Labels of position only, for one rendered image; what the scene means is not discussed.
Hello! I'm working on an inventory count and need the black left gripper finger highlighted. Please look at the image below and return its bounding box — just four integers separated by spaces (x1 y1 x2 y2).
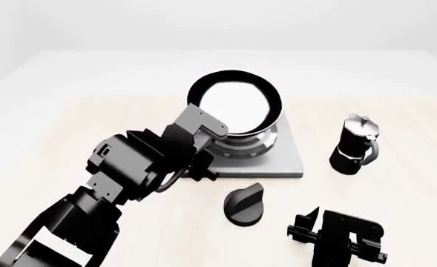
187 151 218 182

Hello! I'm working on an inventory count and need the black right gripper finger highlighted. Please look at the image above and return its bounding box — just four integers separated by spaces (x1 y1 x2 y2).
294 205 321 235

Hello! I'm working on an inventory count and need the black frying pan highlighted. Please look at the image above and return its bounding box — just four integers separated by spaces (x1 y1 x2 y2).
185 69 284 138

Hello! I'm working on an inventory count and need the black stove knob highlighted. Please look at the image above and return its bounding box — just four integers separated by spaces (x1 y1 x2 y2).
223 182 267 227

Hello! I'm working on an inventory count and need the grey square stove base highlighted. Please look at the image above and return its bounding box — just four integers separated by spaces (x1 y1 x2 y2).
203 111 305 180

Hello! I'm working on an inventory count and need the black moka pot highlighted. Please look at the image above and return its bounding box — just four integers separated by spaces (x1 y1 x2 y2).
329 112 382 177

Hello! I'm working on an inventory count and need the dark cable loop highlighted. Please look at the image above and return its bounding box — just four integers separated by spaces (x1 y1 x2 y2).
156 168 187 194

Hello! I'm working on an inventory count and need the black right gripper camera mount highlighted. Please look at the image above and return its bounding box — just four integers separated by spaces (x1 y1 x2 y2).
321 209 385 251

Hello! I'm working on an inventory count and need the grey left gripper camera mount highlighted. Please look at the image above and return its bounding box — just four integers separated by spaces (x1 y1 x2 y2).
173 102 229 140

